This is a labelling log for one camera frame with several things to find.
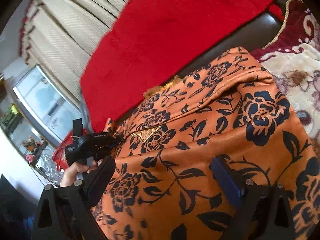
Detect orange floral blouse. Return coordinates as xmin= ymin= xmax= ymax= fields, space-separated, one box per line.
xmin=92 ymin=47 xmax=319 ymax=239

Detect person left hand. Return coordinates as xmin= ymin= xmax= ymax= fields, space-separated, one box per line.
xmin=60 ymin=160 xmax=98 ymax=187

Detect red snack box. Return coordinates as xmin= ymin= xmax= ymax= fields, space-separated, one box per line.
xmin=52 ymin=128 xmax=87 ymax=172

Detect white refrigerator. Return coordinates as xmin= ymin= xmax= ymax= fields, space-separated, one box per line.
xmin=13 ymin=64 xmax=81 ymax=147

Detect beige dotted curtain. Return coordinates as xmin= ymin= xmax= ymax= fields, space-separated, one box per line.
xmin=20 ymin=0 xmax=129 ymax=107

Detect red blanket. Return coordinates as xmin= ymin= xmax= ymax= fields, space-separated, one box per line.
xmin=80 ymin=0 xmax=284 ymax=132

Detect floral plush bed blanket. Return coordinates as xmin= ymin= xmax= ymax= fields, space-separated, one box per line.
xmin=251 ymin=0 xmax=319 ymax=142

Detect dark leather sofa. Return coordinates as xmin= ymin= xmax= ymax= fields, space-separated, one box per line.
xmin=117 ymin=10 xmax=288 ymax=126

